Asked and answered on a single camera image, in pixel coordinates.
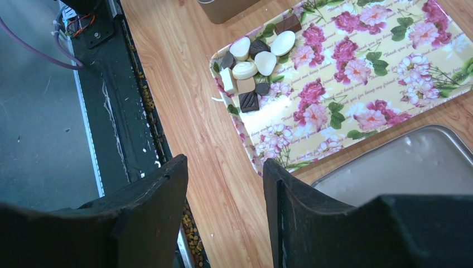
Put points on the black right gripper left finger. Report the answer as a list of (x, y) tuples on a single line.
[(136, 226)]

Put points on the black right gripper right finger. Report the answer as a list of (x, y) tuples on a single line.
[(308, 228)]

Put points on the dark ridged square chocolate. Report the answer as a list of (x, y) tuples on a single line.
[(248, 102)]

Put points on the white rectangular chocolate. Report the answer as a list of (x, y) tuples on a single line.
[(229, 83)]

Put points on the tan square chocolate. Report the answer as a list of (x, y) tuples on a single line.
[(246, 85)]

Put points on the small dark round chocolate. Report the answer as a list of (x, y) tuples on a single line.
[(262, 88)]

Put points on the white swirl round chocolate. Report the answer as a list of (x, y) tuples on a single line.
[(244, 70)]

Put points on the white heart chocolate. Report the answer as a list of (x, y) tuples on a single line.
[(265, 62)]

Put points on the dark oval chocolate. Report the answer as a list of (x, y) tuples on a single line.
[(256, 47)]

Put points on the white oval smooth chocolate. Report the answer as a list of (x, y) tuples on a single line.
[(283, 43)]

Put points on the gold chocolate tin box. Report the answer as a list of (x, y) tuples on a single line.
[(220, 11)]

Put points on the brown rectangular chocolate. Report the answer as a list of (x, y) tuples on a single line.
[(290, 23)]

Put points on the grey metal tin lid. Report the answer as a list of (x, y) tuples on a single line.
[(432, 159)]

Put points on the floral patterned tray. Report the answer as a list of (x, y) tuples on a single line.
[(357, 68)]

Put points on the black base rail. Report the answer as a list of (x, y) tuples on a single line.
[(126, 135)]

